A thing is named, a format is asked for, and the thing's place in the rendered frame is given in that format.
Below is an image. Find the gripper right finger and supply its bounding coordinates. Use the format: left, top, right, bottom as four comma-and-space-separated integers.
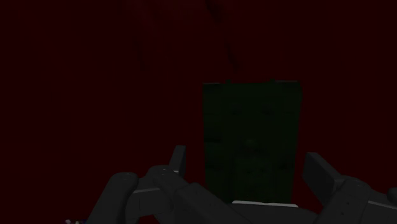
302, 151, 397, 224

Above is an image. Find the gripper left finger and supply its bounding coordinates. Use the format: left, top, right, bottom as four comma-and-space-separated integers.
86, 144, 249, 224

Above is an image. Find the dark green robot stand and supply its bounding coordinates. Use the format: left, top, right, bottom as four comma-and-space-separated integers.
202, 80, 303, 206

